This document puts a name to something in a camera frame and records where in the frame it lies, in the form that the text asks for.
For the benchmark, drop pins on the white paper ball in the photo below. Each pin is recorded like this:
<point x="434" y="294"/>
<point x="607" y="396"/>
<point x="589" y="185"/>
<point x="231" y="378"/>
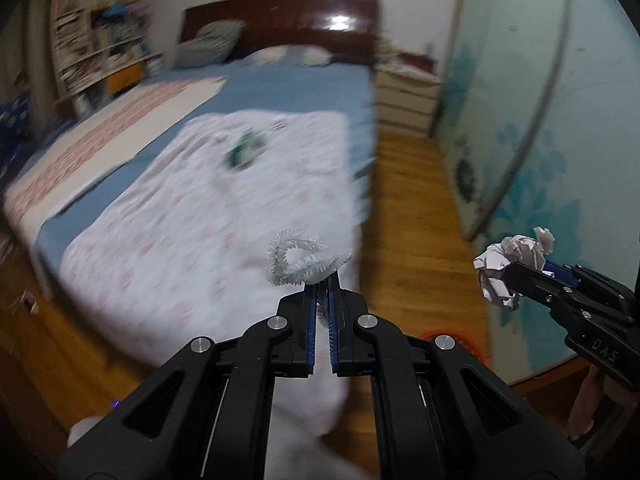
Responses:
<point x="492" y="263"/>

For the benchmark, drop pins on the green plastic wrapper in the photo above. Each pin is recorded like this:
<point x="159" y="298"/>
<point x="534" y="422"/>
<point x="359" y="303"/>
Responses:
<point x="246" y="150"/>

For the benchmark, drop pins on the person's right hand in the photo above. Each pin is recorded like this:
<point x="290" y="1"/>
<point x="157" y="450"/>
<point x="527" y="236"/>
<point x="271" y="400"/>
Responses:
<point x="580" y="421"/>

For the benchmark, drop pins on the grey striped pillow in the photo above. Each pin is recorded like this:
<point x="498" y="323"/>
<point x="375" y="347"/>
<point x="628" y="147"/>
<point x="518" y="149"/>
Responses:
<point x="212" y="45"/>

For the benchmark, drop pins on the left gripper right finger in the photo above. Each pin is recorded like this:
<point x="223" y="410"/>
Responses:
<point x="439" y="412"/>

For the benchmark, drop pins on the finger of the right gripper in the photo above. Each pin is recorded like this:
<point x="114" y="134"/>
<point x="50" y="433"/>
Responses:
<point x="550" y="268"/>
<point x="553" y="289"/>

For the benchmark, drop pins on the cream drawer nightstand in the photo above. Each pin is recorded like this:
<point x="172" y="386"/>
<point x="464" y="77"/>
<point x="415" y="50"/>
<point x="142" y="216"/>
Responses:
<point x="406" y="99"/>

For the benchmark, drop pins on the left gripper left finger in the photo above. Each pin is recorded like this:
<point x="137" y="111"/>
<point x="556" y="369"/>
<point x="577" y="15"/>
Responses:
<point x="204" y="414"/>

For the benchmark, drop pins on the white bookshelf with books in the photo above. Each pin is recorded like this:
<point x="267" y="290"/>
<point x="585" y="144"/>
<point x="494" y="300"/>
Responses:
<point x="100" y="49"/>

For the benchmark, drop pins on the pink patterned folded quilt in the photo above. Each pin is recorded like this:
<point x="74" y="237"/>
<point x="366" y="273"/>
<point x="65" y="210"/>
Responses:
<point x="104" y="142"/>

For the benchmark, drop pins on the blue floral sliding wardrobe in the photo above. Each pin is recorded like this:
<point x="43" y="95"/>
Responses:
<point x="540" y="128"/>

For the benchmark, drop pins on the white blue flat pillow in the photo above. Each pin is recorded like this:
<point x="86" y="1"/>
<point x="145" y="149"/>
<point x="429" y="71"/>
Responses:
<point x="292" y="54"/>

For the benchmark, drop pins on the dark red wooden headboard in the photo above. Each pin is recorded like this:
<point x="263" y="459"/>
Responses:
<point x="349" y="29"/>

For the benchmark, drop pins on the white pink patterned blanket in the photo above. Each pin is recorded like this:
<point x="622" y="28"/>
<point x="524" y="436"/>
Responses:
<point x="183" y="252"/>

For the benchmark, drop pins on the blue bed sheet mattress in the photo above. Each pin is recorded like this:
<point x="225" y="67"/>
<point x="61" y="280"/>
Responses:
<point x="344" y="88"/>

